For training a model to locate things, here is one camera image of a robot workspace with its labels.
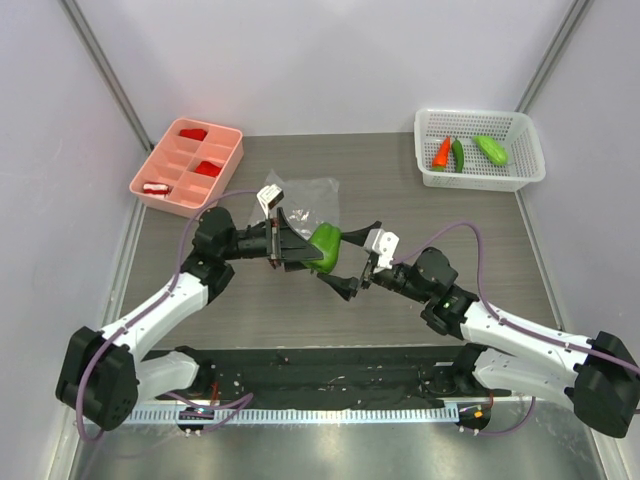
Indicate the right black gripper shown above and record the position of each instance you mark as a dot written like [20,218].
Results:
[367,272]

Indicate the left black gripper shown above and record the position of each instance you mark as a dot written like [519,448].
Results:
[288,246]

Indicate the green fake pepper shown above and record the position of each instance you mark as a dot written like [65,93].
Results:
[327,239]

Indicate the clear orange zip top bag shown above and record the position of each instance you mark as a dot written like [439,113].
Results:
[307,203]

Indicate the orange fake carrot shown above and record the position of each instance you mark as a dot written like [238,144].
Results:
[440,160]

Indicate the dark green fake chili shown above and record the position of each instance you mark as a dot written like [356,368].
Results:
[458,154]

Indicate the green fake pea pod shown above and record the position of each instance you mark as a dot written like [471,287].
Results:
[493,150]

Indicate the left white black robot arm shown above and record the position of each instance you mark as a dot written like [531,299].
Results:
[199,279]

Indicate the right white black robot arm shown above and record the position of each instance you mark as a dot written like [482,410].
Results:
[452,311]

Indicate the red fake food middle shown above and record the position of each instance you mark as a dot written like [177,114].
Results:
[209,169]

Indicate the red fake food top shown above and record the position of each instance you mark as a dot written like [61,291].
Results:
[196,134]

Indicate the red white fake food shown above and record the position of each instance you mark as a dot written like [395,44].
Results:
[156,189]

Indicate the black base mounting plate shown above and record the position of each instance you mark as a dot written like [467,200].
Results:
[339,378]

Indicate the pink compartment tray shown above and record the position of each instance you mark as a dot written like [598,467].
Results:
[174,159]

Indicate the white perforated plastic basket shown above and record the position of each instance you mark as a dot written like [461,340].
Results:
[514,131]

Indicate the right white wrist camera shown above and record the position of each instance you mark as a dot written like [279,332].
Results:
[382,244]

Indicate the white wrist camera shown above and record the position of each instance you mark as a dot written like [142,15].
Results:
[268,197]
[382,244]

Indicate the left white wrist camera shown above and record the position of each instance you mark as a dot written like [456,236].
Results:
[268,197]

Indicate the aluminium frame rail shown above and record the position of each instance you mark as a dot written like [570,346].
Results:
[175,371]

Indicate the white slotted cable duct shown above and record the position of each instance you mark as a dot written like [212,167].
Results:
[172,413]

